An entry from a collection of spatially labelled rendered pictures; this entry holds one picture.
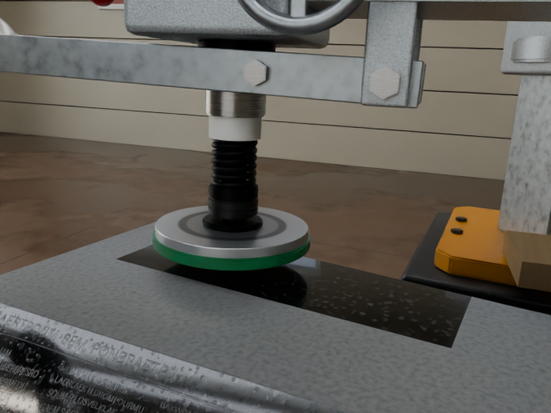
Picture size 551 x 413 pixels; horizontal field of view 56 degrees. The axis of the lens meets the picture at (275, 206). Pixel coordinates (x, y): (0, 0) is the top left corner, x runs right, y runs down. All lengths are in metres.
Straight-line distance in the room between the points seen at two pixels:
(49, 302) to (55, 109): 8.16
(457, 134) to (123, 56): 6.16
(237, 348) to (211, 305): 0.10
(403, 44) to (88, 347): 0.44
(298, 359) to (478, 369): 0.17
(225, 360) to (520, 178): 0.95
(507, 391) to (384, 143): 6.25
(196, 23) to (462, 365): 0.45
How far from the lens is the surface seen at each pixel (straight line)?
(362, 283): 0.70
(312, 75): 0.61
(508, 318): 0.67
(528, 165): 1.29
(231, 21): 0.59
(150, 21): 0.63
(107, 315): 0.61
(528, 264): 1.01
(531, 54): 1.22
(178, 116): 7.57
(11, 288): 0.71
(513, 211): 1.34
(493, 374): 0.55
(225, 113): 0.66
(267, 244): 0.65
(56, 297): 0.67
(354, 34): 6.76
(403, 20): 0.57
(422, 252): 1.26
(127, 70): 0.70
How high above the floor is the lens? 1.13
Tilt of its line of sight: 15 degrees down
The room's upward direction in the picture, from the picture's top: 3 degrees clockwise
